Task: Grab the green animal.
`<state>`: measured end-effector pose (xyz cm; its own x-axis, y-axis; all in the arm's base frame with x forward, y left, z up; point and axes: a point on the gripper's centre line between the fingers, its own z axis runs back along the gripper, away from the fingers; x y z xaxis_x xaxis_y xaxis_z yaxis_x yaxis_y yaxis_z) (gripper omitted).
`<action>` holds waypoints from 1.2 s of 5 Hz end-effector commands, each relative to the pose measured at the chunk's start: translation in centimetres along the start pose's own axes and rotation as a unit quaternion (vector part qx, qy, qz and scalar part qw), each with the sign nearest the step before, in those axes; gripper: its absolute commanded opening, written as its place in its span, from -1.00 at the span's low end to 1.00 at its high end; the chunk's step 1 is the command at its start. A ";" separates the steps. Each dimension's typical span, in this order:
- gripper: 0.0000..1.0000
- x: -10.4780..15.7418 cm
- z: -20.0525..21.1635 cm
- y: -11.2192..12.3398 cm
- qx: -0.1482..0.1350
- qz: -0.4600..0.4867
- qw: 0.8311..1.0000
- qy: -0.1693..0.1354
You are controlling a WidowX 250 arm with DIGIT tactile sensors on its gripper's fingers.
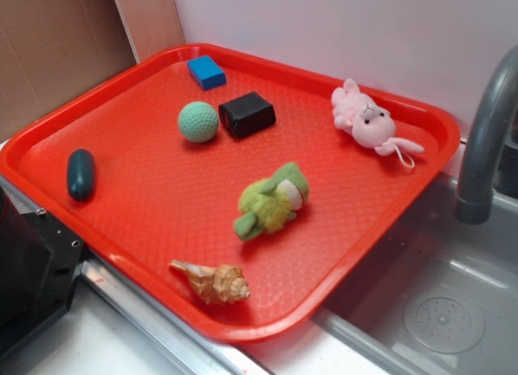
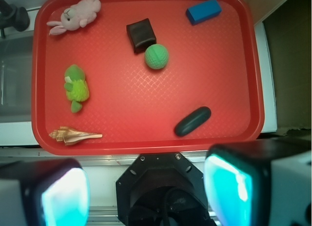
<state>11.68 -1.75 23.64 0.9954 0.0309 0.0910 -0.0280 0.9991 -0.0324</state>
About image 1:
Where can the green plush frog toy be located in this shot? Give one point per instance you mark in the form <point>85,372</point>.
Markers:
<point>267,205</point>

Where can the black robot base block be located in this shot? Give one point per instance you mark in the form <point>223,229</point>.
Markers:
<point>41,260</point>

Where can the red plastic tray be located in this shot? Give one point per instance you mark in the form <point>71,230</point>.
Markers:
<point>158,197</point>

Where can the black rectangular block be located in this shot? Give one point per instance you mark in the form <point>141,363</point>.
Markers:
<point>246,115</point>

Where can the green dimpled ball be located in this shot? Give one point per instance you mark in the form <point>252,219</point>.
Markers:
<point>198,122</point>

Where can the tan spiral seashell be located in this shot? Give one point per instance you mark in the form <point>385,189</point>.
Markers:
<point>222,284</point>

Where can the blue rectangular block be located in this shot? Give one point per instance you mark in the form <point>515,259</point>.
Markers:
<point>206,73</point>

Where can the pink plush bunny toy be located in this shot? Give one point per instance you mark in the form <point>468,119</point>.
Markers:
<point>370,125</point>

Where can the dark teal oval capsule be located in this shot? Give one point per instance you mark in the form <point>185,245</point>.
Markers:
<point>80,175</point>

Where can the grey plastic sink basin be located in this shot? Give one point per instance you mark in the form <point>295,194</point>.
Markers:
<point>434,295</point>

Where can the brown cardboard panel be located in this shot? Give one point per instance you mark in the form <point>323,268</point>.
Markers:
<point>55,50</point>

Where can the grey toy faucet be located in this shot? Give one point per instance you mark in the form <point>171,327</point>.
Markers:
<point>489,163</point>

